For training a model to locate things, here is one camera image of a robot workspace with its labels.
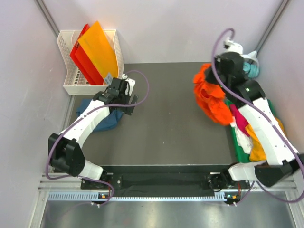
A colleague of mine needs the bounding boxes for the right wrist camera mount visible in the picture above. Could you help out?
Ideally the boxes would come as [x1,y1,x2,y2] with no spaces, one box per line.
[224,38,243,55]

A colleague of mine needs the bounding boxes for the green plastic tray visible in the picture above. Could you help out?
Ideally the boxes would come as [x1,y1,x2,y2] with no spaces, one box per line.
[225,98,278,164]

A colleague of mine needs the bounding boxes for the slotted cable duct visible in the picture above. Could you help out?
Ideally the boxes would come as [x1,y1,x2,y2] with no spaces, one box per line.
[47,191,239,202]

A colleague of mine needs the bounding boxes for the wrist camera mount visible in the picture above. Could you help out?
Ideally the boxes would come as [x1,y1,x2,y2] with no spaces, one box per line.
[224,38,243,55]
[122,74,136,96]

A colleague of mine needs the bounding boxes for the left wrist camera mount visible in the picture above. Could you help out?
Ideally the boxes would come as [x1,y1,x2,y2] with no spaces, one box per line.
[122,74,136,96]

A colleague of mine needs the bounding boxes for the yellow t shirt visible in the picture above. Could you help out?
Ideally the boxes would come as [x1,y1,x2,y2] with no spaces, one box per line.
[246,117,285,162]

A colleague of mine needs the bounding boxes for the orange plastic folder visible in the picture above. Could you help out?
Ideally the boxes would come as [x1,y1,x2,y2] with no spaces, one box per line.
[78,21,118,85]

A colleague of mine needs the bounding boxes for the orange t shirt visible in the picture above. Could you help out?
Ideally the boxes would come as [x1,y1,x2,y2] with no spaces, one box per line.
[193,63,233,126]

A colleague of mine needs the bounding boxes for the red plastic folder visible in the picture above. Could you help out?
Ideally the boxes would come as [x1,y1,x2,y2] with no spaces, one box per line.
[70,24,104,86]

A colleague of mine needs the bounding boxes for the pink t shirt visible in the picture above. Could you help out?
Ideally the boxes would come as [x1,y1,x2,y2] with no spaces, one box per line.
[229,104,249,137]

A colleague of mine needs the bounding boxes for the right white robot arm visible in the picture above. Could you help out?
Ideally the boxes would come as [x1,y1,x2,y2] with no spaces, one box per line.
[206,52,304,188]

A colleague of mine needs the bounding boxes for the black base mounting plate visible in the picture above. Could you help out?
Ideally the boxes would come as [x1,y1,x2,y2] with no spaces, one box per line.
[80,165,250,198]

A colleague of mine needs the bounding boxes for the white perforated file basket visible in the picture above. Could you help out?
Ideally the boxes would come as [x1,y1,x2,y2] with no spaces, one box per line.
[57,29,124,95]

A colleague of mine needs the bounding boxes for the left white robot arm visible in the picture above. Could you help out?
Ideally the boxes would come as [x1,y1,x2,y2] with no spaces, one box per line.
[48,78,138,188]

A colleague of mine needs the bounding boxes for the cat ear headphones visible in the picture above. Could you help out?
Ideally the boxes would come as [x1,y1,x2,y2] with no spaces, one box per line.
[242,50,260,79]

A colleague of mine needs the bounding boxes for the blue t shirt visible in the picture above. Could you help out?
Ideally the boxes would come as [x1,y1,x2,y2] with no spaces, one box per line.
[76,98,123,133]

